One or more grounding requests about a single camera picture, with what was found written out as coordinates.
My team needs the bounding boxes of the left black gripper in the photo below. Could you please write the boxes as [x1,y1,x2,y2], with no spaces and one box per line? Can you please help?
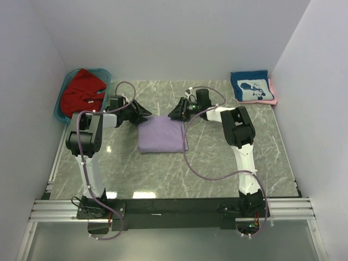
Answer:
[121,100,152,126]

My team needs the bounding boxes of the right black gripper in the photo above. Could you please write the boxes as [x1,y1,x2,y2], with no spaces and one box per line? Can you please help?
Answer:
[168,97,202,122]

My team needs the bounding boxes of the lilac purple t-shirt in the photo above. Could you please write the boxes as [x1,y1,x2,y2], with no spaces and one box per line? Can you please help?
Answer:
[138,116,189,153]

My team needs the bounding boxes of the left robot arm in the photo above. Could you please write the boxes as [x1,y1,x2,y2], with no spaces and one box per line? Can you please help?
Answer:
[65,96,152,220]

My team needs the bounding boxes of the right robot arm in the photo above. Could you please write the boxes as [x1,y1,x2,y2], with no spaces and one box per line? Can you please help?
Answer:
[168,97,264,217]

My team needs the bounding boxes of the teal plastic basket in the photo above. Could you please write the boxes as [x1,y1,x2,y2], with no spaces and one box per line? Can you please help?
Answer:
[54,68,111,125]

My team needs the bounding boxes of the red t-shirt in basket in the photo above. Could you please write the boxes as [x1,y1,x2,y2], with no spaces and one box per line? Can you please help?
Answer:
[60,69,107,119]

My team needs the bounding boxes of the folded blue printed t-shirt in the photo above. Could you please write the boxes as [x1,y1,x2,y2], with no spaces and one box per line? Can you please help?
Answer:
[230,70,275,102]

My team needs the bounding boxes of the folded pink t-shirt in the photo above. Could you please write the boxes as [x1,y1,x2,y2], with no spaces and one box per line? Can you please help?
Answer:
[236,79,276,105]

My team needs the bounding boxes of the black base beam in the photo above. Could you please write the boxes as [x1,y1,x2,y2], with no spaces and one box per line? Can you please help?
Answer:
[76,197,272,232]

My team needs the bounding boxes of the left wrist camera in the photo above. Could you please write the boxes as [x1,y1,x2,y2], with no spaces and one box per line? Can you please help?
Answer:
[109,95,128,111]

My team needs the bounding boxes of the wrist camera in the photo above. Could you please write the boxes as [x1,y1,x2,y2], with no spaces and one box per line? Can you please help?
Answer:
[109,95,128,111]
[185,88,212,110]

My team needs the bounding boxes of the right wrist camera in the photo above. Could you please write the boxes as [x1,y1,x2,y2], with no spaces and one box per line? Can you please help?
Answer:
[185,88,212,110]

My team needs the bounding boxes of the aluminium frame rail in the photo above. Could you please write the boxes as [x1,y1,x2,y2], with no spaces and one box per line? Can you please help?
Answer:
[18,124,328,260]

